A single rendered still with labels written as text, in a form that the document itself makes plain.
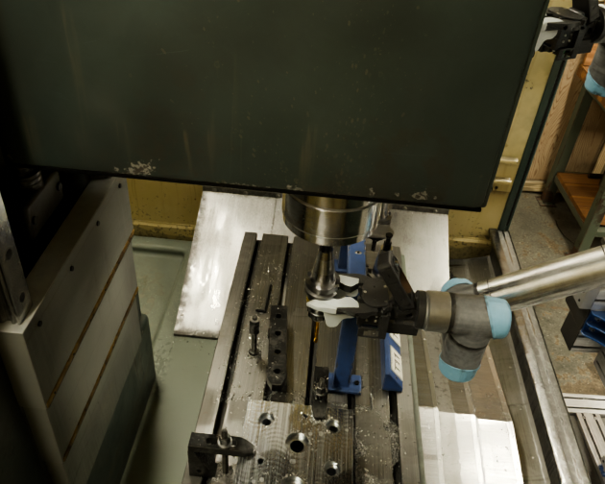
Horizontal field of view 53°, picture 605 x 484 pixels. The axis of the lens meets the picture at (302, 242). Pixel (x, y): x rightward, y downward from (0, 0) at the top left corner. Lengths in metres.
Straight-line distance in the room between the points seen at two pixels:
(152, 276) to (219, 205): 0.36
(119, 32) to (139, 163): 0.17
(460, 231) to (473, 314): 1.20
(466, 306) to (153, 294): 1.34
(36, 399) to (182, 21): 0.64
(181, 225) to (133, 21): 1.64
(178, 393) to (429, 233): 1.01
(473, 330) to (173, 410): 0.98
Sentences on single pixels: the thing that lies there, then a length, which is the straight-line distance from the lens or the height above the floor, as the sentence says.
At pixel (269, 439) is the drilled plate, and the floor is 0.99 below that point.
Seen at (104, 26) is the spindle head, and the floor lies 1.83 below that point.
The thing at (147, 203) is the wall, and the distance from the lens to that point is 2.32.
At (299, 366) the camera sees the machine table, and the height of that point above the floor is 0.90.
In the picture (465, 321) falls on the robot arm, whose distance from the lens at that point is 1.11.
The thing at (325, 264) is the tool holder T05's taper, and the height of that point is 1.41.
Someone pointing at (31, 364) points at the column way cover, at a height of 1.35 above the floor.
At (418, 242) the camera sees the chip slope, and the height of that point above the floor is 0.80.
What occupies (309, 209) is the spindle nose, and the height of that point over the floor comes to 1.56.
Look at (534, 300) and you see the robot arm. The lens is 1.26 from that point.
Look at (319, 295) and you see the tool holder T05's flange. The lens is 1.06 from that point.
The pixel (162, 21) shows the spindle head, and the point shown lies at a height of 1.84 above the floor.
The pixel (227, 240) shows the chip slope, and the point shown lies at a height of 0.77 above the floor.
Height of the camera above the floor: 2.07
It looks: 38 degrees down
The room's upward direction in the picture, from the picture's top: 5 degrees clockwise
